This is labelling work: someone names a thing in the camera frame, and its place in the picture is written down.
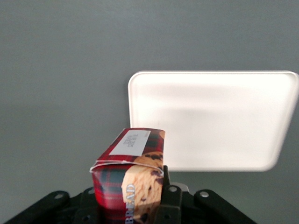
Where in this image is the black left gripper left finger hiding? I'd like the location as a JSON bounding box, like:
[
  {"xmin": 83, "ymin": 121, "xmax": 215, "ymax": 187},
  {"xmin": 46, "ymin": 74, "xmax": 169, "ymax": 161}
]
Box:
[{"xmin": 74, "ymin": 186, "xmax": 100, "ymax": 224}]

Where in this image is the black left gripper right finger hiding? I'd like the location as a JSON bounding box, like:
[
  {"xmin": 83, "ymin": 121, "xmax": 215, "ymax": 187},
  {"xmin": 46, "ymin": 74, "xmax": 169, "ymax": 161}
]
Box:
[{"xmin": 155, "ymin": 165, "xmax": 183, "ymax": 224}]

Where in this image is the white rectangular plastic tray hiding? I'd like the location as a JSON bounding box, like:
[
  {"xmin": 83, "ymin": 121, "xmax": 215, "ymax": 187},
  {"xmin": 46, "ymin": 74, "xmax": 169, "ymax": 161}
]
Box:
[{"xmin": 128, "ymin": 70, "xmax": 299, "ymax": 173}]

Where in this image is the red tartan cookie box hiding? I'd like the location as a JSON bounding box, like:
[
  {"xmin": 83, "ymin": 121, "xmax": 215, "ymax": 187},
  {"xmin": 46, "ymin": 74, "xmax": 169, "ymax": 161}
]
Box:
[{"xmin": 90, "ymin": 127, "xmax": 166, "ymax": 224}]

